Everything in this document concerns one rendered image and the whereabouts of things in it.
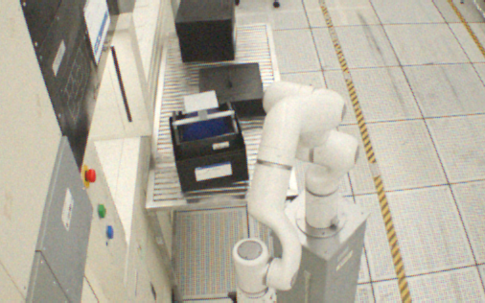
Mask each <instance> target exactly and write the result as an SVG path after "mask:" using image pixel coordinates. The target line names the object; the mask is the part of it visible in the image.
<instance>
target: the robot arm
mask: <svg viewBox="0 0 485 303"><path fill-rule="evenodd" d="M262 103H263V109H264V111H265V113H266V117H265V120H264V124H263V129H262V134H261V138H260V143H259V148H258V152H257V157H256V161H255V166H254V172H253V177H252V182H251V187H250V192H249V197H248V203H247V212H248V214H249V216H250V217H252V218H253V219H255V220H256V221H259V222H261V223H262V224H264V225H265V226H267V227H268V228H269V229H271V230H272V231H273V232H274V233H275V234H276V236H277V237H278V239H279V241H280V242H281V245H282V249H283V253H282V259H278V258H275V257H272V256H270V255H269V254H268V253H267V247H266V245H265V244H264V243H263V242H261V241H259V240H257V239H245V240H242V241H240V242H239V243H237V244H236V246H235V247H234V249H233V258H234V264H235V271H236V275H237V281H238V289H237V291H230V292H229V293H228V294H227V296H228V297H229V298H230V299H231V301H232V302H233V303H277V302H276V297H275V292H274V289H275V290H279V291H284V290H288V289H291V288H292V286H293V285H294V282H295V280H296V275H297V271H298V267H299V266H300V262H301V255H302V248H301V242H300V239H299V236H298V233H297V231H296V229H295V228H294V227H293V225H292V224H291V222H290V221H289V217H288V216H287V214H286V212H285V202H286V197H287V193H288V188H289V181H290V176H291V172H292V167H293V162H294V158H297V159H299V160H302V161H305V162H310V163H313V164H311V165H310V166H309V168H308V169H307V170H306V174H305V203H304V204H302V205H301V206H300V207H299V209H298V211H297V213H296V219H295V223H296V226H297V227H298V228H299V229H300V230H301V231H302V232H303V233H305V234H306V235H308V236H311V237H314V238H329V237H331V236H332V235H334V234H335V233H337V232H338V231H339V230H340V229H341V228H342V227H343V225H344V223H345V213H346V212H345V210H344V209H343V207H342V206H341V205H340V204H339V203H338V202H337V197H338V180H339V178H340V177H341V176H342V175H345V174H346V173H348V172H349V171H350V170H351V169H352V168H353V167H354V166H355V164H356V163H357V162H358V157H359V154H360V146H359V143H358V140H357V139H356V138H355V137H354V136H352V135H350V134H347V133H343V132H339V131H335V130H331V129H333V128H336V127H337V126H338V125H339V124H340V123H341V122H342V120H343V119H344V116H345V114H346V109H347V105H346V102H345V100H344V98H343V97H342V96H341V95H340V94H338V93H337V92H334V91H333V90H329V89H324V88H318V87H313V86H307V85H304V84H303V83H297V82H286V81H276V82H272V83H270V84H269V85H268V86H267V87H266V89H265V92H264V94H263V98H262Z"/></svg>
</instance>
